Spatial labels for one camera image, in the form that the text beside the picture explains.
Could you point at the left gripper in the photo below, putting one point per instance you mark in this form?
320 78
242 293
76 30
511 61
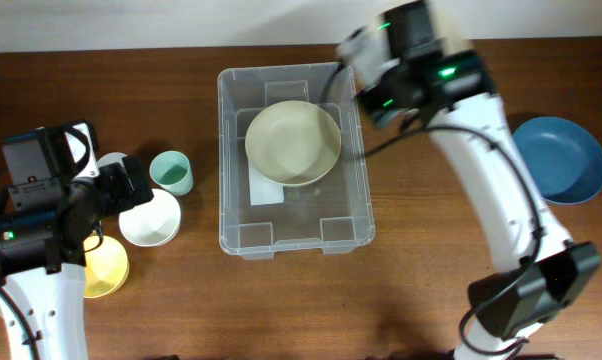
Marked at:
116 177

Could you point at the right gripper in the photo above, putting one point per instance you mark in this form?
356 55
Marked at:
381 114

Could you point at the grey cup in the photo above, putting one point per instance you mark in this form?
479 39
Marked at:
111 158

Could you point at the mint green cup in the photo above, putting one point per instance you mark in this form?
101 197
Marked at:
172 171

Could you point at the cream plate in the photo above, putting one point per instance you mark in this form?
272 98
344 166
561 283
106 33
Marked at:
293 143

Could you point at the dark blue plate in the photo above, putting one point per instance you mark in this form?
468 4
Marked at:
564 159

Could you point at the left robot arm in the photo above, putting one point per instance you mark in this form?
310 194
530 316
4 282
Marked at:
58 197

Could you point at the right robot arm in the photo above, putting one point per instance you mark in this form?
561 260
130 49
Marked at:
412 64

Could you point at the white bowl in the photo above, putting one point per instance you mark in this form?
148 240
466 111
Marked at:
154 223

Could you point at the yellow bowl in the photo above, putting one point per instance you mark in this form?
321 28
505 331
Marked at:
107 266

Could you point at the white label inside bin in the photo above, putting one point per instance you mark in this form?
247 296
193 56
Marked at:
262 190

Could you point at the clear plastic storage bin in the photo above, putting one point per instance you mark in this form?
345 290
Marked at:
334 214

